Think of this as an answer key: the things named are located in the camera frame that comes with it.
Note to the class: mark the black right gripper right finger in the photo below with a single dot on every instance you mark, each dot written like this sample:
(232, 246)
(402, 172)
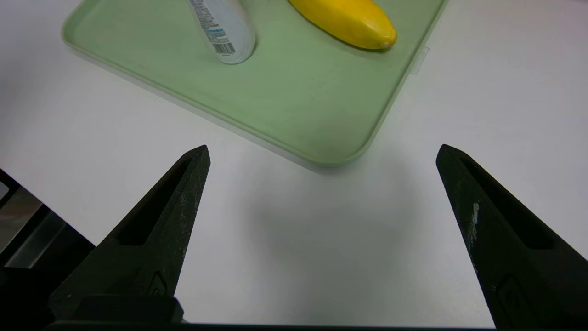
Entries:
(519, 276)

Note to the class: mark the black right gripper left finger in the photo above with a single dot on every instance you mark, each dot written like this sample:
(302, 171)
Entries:
(138, 266)

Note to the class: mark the white bottle grey cap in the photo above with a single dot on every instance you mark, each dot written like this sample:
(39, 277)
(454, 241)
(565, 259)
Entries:
(225, 32)

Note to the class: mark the yellow banana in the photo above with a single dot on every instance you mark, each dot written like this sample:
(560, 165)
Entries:
(349, 20)

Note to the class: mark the green plastic tray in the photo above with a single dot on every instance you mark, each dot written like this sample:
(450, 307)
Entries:
(298, 92)

